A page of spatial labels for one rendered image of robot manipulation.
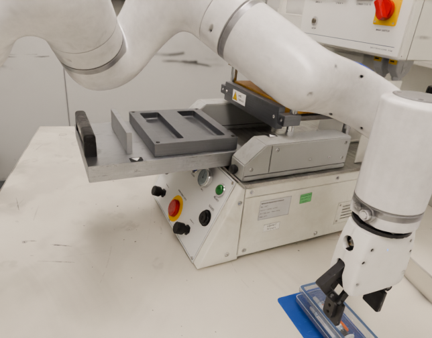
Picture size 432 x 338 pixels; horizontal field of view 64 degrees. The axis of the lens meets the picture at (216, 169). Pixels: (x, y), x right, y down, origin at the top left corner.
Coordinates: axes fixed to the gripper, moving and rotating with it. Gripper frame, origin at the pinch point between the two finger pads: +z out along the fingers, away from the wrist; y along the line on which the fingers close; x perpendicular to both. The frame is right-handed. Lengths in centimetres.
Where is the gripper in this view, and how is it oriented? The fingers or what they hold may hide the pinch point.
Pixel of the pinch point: (353, 304)
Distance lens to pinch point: 59.8
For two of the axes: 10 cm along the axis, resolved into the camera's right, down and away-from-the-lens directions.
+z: -0.7, 9.0, 4.3
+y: 9.2, -1.0, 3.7
